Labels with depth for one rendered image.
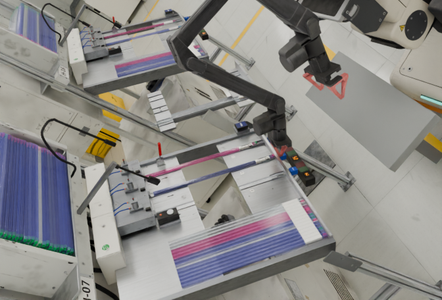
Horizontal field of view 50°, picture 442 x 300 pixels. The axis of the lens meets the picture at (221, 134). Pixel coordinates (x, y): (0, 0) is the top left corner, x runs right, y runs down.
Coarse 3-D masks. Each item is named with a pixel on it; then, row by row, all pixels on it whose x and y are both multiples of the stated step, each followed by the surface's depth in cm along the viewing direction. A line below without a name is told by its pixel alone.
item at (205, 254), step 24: (264, 216) 167; (288, 216) 166; (312, 216) 164; (192, 240) 162; (216, 240) 161; (240, 240) 160; (264, 240) 159; (288, 240) 157; (312, 240) 156; (192, 264) 154; (216, 264) 153; (240, 264) 152
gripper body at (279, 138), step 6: (270, 132) 190; (276, 132) 182; (282, 132) 182; (270, 138) 188; (276, 138) 184; (282, 138) 184; (288, 138) 185; (276, 144) 183; (282, 144) 183; (288, 144) 183
